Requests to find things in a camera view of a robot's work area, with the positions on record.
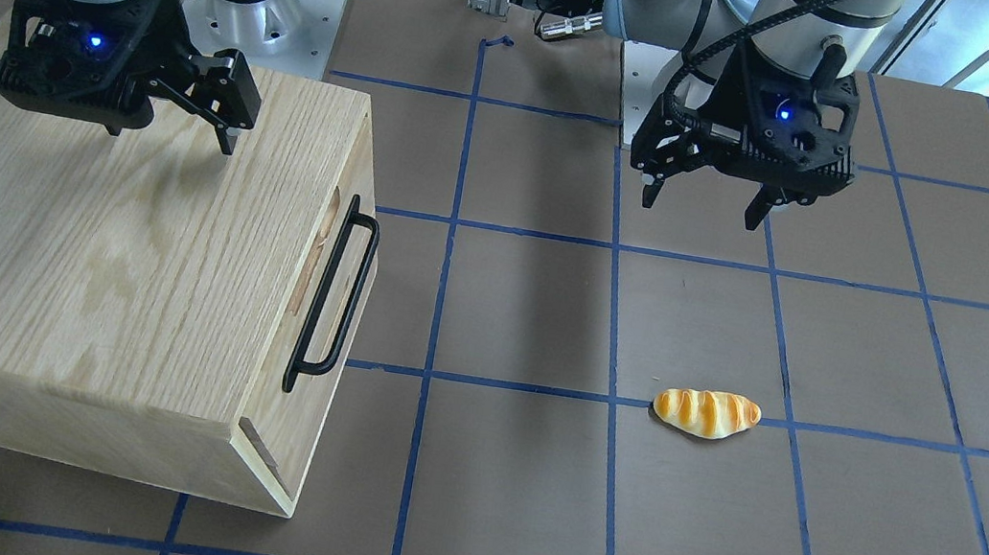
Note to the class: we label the black gripper over table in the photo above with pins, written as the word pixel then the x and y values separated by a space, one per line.
pixel 735 94

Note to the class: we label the black gripper over cabinet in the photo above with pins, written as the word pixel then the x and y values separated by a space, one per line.
pixel 164 24

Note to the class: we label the silver robot arm over table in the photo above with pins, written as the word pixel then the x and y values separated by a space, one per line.
pixel 790 33

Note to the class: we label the wooden drawer cabinet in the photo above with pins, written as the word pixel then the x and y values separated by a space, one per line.
pixel 180 317

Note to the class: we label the toy bread roll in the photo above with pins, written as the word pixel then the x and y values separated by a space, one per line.
pixel 709 415

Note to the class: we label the robot base plate near cabinet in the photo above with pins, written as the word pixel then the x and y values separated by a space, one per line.
pixel 292 36

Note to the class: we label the robot base plate near bread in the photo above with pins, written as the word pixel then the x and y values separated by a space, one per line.
pixel 646 68

